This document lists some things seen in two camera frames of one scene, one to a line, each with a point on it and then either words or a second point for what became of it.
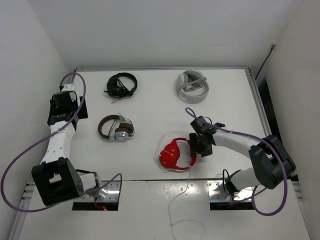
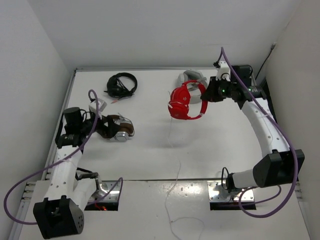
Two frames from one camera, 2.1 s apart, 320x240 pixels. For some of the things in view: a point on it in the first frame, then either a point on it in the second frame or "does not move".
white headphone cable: x=182 y=220 to x=171 y=222
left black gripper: x=81 y=113 to x=111 y=129
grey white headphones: x=192 y=86 does not move
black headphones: x=116 y=88 does not move
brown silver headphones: x=126 y=129 does not move
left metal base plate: x=110 y=193 does not move
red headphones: x=169 y=156 to x=179 y=102
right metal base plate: x=217 y=193 does not move
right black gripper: x=194 y=148 to x=210 y=94
